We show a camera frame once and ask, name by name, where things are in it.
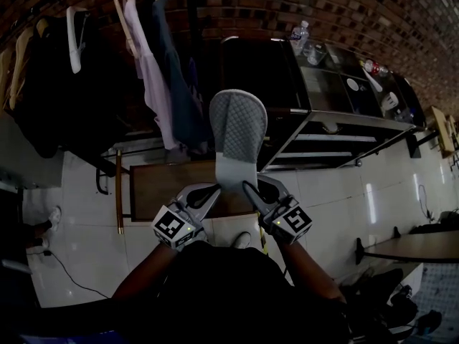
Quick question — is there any white plastic item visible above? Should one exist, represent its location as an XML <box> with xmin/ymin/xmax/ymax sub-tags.
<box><xmin>380</xmin><ymin>91</ymin><xmax>400</xmax><ymax>110</ymax></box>

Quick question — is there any dark blue garment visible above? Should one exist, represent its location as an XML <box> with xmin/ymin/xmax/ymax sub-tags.
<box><xmin>150</xmin><ymin>0</ymin><xmax>216</xmax><ymax>156</ymax></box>

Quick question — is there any low brown wooden table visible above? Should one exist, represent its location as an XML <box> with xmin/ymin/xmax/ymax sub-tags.
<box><xmin>128</xmin><ymin>159</ymin><xmax>260</xmax><ymax>224</ymax></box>

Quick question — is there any beige garment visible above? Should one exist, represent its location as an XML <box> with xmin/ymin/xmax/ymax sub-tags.
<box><xmin>9</xmin><ymin>27</ymin><xmax>37</xmax><ymax>110</ymax></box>
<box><xmin>0</xmin><ymin>47</ymin><xmax>12</xmax><ymax>111</ymax></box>

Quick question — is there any person's right forearm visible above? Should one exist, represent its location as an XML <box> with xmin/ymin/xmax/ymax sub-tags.
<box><xmin>279</xmin><ymin>242</ymin><xmax>347</xmax><ymax>302</ymax></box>

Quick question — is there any white long-handled utensil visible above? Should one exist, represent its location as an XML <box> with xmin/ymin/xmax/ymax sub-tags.
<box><xmin>361</xmin><ymin>69</ymin><xmax>384</xmax><ymax>93</ymax></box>

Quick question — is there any red-capped bottle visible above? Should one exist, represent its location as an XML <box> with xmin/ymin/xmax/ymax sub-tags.
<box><xmin>363</xmin><ymin>59</ymin><xmax>390</xmax><ymax>77</ymax></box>

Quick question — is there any black clothes rack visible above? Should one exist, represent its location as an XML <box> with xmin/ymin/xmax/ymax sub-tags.
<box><xmin>94</xmin><ymin>0</ymin><xmax>202</xmax><ymax>196</ymax></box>

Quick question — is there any black metal stand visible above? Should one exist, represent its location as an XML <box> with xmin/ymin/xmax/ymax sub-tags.
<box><xmin>406</xmin><ymin>130</ymin><xmax>440</xmax><ymax>159</ymax></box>

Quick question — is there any clear glass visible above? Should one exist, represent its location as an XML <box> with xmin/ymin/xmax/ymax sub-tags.
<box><xmin>306</xmin><ymin>41</ymin><xmax>326</xmax><ymax>66</ymax></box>

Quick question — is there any grey quilted slipper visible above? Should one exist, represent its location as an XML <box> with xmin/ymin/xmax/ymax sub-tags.
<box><xmin>209</xmin><ymin>88</ymin><xmax>268</xmax><ymax>200</ymax></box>

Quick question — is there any blue perforated mat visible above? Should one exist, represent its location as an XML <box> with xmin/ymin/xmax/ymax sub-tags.
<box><xmin>411</xmin><ymin>262</ymin><xmax>459</xmax><ymax>344</ymax></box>

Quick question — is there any wooden post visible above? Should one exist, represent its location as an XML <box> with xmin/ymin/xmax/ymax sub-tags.
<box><xmin>115</xmin><ymin>148</ymin><xmax>125</xmax><ymax>235</ymax></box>

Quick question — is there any person's left forearm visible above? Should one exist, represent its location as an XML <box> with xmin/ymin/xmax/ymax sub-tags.
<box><xmin>110</xmin><ymin>244</ymin><xmax>179</xmax><ymax>301</ymax></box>

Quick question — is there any yellow strap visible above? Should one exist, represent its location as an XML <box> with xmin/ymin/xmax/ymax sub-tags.
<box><xmin>258</xmin><ymin>211</ymin><xmax>288</xmax><ymax>276</ymax></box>

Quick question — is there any black garment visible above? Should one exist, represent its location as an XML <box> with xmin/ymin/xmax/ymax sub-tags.
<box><xmin>14</xmin><ymin>11</ymin><xmax>158</xmax><ymax>159</ymax></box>

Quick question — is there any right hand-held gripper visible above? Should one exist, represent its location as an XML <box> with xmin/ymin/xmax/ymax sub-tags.
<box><xmin>242</xmin><ymin>176</ymin><xmax>313</xmax><ymax>246</ymax></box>

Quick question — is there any person's black clothing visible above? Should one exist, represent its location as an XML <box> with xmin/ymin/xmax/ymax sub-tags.
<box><xmin>106</xmin><ymin>244</ymin><xmax>351</xmax><ymax>344</ymax></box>

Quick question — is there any pale lavender garment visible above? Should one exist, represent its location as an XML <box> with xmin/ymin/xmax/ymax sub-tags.
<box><xmin>121</xmin><ymin>0</ymin><xmax>187</xmax><ymax>152</ymax></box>

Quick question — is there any clear water bottle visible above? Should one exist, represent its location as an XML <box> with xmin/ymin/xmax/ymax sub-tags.
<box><xmin>290</xmin><ymin>20</ymin><xmax>311</xmax><ymax>55</ymax></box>

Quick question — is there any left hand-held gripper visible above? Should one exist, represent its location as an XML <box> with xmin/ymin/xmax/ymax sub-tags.
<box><xmin>150</xmin><ymin>182</ymin><xmax>222</xmax><ymax>253</ymax></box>

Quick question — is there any black floor cable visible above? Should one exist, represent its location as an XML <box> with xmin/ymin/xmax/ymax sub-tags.
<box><xmin>43</xmin><ymin>251</ymin><xmax>110</xmax><ymax>300</ymax></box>

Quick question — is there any white hanger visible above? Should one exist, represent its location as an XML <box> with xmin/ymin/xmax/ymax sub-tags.
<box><xmin>65</xmin><ymin>6</ymin><xmax>89</xmax><ymax>75</ymax></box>

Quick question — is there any wooden hanger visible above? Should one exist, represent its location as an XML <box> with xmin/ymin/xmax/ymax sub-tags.
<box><xmin>108</xmin><ymin>0</ymin><xmax>139</xmax><ymax>58</ymax></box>

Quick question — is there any black bag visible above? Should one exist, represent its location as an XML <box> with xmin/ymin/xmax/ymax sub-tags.
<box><xmin>343</xmin><ymin>268</ymin><xmax>420</xmax><ymax>333</ymax></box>

